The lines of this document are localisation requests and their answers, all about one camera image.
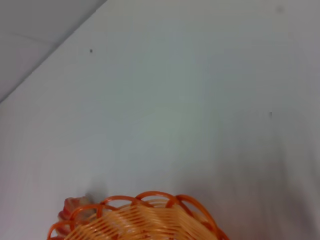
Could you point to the orange woven plastic basket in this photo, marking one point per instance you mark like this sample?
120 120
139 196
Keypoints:
140 220

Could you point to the orange striped shrimp tail toy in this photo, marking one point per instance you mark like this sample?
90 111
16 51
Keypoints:
70 203

